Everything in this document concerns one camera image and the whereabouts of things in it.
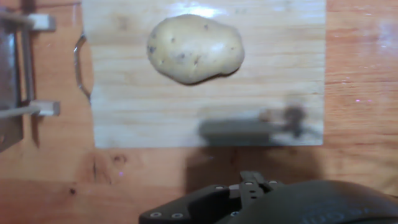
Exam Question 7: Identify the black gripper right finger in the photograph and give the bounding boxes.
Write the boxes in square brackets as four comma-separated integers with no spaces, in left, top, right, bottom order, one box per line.
[263,179,284,192]

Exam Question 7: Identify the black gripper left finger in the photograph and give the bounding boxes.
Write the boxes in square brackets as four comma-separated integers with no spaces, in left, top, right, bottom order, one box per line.
[138,170,269,224]

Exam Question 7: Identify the glossy orange wooden base board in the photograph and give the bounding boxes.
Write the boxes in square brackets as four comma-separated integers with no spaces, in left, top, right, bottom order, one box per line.
[0,0,398,224]

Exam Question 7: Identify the large yellow potato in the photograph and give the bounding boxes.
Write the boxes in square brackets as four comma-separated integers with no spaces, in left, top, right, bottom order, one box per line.
[146,13,246,86]

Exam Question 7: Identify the wooden peg rack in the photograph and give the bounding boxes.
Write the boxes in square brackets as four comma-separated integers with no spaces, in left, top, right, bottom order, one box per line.
[0,11,62,119]

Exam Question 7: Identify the wooden cutting board metal handle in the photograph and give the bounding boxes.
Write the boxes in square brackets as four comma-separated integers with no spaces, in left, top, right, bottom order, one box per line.
[73,0,327,149]

